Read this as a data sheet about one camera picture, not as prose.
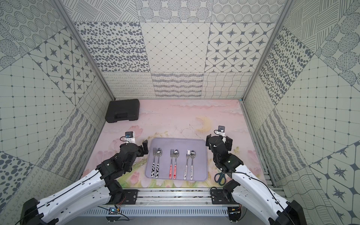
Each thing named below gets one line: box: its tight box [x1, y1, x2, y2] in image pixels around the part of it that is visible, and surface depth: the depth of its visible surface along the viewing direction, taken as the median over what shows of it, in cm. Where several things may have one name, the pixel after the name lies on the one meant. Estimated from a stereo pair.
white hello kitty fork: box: [183, 150, 191, 180], surface depth 85 cm
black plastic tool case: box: [105, 98, 140, 124], surface depth 107 cm
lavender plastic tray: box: [145, 137, 209, 182], surface depth 88 cm
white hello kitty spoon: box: [189, 150, 196, 181], surface depth 89 cm
